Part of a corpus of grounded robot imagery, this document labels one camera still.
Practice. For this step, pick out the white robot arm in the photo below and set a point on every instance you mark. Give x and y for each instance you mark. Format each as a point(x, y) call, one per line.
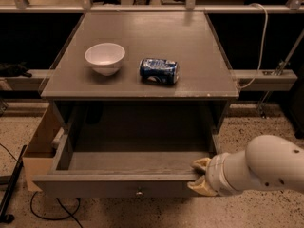
point(268, 163)

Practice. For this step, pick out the metal frame rail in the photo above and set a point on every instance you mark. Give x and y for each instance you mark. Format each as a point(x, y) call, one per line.
point(265, 80)

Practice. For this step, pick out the blue soda can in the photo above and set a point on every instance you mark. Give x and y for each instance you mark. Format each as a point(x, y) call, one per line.
point(160, 70)

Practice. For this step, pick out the black object on rail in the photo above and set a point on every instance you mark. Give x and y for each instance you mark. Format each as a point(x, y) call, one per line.
point(14, 70)

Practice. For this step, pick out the white bowl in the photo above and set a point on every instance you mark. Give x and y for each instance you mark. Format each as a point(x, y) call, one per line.
point(105, 58)

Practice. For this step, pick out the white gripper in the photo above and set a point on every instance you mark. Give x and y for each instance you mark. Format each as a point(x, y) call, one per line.
point(216, 175)

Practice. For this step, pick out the grey top drawer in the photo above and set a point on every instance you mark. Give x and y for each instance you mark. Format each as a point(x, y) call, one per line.
point(132, 151)

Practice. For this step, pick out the black pole stand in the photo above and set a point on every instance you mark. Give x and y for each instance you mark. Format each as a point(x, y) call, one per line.
point(4, 205)

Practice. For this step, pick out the grey drawer cabinet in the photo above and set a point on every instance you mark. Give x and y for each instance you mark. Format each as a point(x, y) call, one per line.
point(183, 37)

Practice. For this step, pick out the cardboard box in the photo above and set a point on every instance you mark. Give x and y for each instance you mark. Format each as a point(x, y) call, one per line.
point(39, 154)

